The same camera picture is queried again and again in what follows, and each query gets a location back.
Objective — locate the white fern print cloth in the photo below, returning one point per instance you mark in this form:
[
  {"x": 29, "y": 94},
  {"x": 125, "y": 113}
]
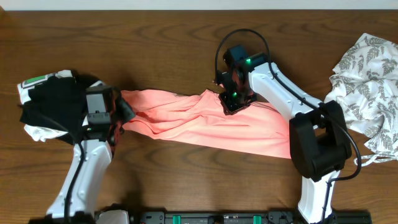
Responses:
[{"x": 364, "y": 84}]

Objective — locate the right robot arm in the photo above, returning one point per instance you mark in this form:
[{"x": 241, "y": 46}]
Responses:
[{"x": 318, "y": 138}]

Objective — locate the pink t-shirt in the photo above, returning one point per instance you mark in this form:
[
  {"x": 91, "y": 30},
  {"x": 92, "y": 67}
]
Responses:
[{"x": 199, "y": 119}]

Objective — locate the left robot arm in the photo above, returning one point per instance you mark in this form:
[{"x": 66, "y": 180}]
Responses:
[{"x": 94, "y": 147}]

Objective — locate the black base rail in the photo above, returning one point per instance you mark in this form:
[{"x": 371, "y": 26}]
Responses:
[{"x": 233, "y": 217}]

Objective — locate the white garment with green print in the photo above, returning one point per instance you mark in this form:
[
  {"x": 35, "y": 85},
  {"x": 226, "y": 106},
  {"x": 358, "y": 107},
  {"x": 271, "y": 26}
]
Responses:
[{"x": 34, "y": 84}]

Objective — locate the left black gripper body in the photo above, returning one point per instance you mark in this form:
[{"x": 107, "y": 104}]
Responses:
[{"x": 122, "y": 112}]

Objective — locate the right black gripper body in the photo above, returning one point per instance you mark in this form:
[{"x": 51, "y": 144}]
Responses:
[{"x": 237, "y": 99}]

